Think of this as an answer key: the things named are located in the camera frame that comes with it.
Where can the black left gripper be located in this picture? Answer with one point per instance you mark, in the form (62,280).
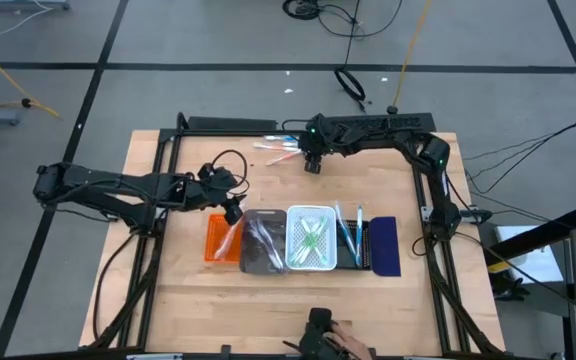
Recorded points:
(233,215)

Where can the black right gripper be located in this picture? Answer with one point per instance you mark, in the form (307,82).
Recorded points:
(314,164)

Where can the grey packaged toothbrush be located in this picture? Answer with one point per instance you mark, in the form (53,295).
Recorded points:
(268,235)
(260,240)
(273,257)

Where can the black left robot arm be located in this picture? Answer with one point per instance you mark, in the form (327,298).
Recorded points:
(98,182)

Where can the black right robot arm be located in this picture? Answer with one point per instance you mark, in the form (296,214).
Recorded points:
(430,150)

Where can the orange slotted plastic basket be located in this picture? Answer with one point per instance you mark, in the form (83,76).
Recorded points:
(210,245)

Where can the grey translucent plastic bin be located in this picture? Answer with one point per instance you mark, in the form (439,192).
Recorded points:
(255,260)

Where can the white perforated plastic basket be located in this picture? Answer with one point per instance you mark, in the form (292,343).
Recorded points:
(330,240)

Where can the black perforated cover panel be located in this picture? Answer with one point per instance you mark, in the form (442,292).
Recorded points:
(393,121)

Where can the black flat cover panel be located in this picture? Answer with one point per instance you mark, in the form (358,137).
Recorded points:
(233,123)

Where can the black slotted plastic basket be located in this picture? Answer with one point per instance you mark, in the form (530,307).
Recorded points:
(350,267)

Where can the dark blue plastic lid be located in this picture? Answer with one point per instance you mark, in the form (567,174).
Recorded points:
(385,247)

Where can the silver mounting plate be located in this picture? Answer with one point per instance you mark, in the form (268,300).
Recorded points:
(110,217)
(425,214)

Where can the person's hand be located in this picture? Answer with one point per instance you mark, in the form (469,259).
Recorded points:
(350,345)

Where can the yellow label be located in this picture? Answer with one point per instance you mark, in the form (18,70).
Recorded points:
(498,267)

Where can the black clamp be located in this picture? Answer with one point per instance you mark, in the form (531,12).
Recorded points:
(510,289)

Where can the black slanted beam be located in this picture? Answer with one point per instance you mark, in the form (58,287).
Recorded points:
(543,231)

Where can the white box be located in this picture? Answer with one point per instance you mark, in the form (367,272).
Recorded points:
(533,260)

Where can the black aluminium table frame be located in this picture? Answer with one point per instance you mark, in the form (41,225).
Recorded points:
(218,134)

